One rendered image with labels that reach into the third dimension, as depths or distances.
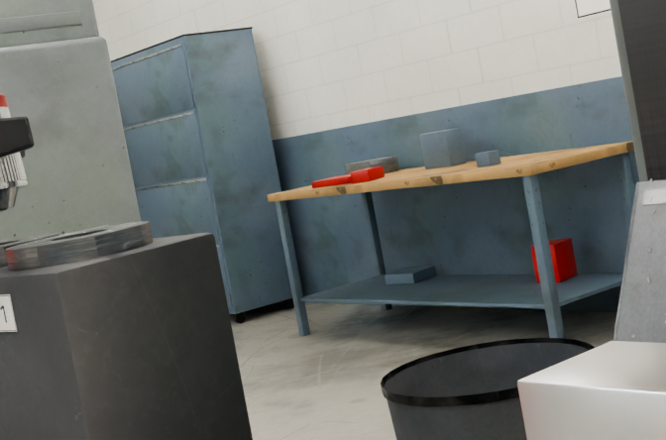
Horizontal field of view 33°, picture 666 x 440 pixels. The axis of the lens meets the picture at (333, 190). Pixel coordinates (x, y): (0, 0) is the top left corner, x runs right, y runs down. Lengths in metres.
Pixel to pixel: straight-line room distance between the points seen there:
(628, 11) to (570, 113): 5.19
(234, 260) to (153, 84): 1.41
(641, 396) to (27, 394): 0.43
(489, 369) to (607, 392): 2.39
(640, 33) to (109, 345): 0.42
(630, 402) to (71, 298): 0.37
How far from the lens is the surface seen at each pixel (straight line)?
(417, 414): 2.36
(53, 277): 0.64
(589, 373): 0.38
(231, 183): 7.76
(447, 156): 6.24
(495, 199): 6.49
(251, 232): 7.82
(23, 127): 0.76
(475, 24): 6.44
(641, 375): 0.37
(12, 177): 0.77
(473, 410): 2.30
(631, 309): 0.81
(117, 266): 0.66
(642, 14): 0.82
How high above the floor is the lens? 1.19
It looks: 3 degrees down
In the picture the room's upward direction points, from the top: 10 degrees counter-clockwise
